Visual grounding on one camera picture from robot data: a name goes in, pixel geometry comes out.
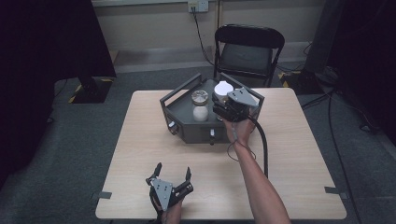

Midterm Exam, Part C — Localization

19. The black curtain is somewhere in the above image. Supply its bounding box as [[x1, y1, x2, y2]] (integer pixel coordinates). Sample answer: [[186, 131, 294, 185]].
[[326, 0, 396, 147], [0, 0, 117, 188]]

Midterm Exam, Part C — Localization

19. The black stand base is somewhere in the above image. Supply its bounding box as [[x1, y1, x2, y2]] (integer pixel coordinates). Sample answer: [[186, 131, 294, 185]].
[[68, 77, 115, 105], [277, 69, 325, 96]]

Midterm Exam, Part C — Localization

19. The black folding chair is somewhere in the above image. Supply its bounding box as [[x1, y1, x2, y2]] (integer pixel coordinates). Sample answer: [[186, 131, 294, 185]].
[[213, 23, 286, 88]]

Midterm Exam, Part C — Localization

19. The glass jar with silver lid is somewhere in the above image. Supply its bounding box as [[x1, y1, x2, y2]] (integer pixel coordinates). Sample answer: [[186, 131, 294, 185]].
[[191, 90, 210, 123]]

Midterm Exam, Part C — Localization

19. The thick black gripper cable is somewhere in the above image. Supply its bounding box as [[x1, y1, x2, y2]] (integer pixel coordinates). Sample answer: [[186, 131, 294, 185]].
[[247, 115, 269, 179]]

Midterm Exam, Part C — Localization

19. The black floor cable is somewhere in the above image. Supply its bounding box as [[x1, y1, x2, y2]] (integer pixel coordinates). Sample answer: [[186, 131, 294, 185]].
[[301, 90, 335, 110], [327, 90, 363, 224]]

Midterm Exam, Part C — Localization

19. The grey tape piece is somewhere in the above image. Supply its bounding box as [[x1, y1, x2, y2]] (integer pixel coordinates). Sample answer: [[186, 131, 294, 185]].
[[92, 190, 113, 200], [324, 186, 349, 200]]

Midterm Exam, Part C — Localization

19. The thin wrist wire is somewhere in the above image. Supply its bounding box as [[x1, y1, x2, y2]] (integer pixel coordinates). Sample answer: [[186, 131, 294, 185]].
[[226, 130, 257, 162]]

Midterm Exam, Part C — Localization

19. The person's left hand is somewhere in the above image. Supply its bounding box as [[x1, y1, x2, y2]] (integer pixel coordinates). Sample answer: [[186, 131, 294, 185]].
[[160, 200, 185, 224]]

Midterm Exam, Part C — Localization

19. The dark grey corner rack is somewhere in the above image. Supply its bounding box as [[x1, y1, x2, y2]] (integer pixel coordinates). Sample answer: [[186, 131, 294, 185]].
[[159, 72, 265, 147]]

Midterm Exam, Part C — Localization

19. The black wall socket cable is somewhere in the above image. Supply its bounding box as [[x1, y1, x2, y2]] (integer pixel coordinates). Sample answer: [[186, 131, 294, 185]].
[[191, 7, 216, 67]]

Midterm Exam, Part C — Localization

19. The person's right hand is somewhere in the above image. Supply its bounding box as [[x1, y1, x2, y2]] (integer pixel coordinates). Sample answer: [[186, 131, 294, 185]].
[[222, 116, 257, 149]]

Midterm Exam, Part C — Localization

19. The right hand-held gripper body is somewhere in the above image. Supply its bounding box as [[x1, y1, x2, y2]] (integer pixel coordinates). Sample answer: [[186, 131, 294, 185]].
[[213, 87, 260, 123]]

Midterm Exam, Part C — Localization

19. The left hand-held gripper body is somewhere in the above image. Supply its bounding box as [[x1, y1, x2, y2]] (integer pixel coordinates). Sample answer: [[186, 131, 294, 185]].
[[145, 178, 194, 213]]

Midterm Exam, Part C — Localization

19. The white jar with white lid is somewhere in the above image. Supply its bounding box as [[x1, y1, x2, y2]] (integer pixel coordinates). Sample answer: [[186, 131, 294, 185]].
[[214, 80, 234, 104]]

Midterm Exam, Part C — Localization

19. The white wall socket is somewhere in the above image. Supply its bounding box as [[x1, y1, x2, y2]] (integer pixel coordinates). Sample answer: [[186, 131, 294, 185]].
[[187, 0, 209, 13]]

